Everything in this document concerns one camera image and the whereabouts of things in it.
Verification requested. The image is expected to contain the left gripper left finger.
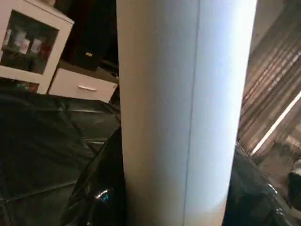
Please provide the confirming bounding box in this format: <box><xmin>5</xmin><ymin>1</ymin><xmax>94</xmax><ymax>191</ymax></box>
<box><xmin>60</xmin><ymin>127</ymin><xmax>127</xmax><ymax>226</ymax></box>

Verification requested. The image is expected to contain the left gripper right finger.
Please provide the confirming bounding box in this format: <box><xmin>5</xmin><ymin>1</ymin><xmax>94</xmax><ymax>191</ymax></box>
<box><xmin>222</xmin><ymin>144</ymin><xmax>301</xmax><ymax>226</ymax></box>

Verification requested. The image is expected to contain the white plastic table leg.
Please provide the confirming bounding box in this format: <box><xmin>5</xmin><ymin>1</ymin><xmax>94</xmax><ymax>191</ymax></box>
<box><xmin>116</xmin><ymin>0</ymin><xmax>258</xmax><ymax>226</ymax></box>

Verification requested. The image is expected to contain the black work mat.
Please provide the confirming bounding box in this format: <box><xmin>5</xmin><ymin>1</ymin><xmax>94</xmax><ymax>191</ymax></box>
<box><xmin>0</xmin><ymin>87</ymin><xmax>122</xmax><ymax>226</ymax></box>

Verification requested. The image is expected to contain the white drawer unit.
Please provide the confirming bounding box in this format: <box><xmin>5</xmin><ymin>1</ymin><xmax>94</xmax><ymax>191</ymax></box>
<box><xmin>48</xmin><ymin>68</ymin><xmax>119</xmax><ymax>103</ymax></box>

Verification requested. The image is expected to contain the dark low sideboard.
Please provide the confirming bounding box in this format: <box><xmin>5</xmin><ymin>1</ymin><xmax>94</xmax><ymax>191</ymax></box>
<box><xmin>56</xmin><ymin>0</ymin><xmax>119</xmax><ymax>76</ymax></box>

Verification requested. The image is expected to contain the white glass door cabinet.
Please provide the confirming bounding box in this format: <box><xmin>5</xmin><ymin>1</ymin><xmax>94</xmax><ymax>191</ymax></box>
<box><xmin>0</xmin><ymin>0</ymin><xmax>74</xmax><ymax>95</ymax></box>

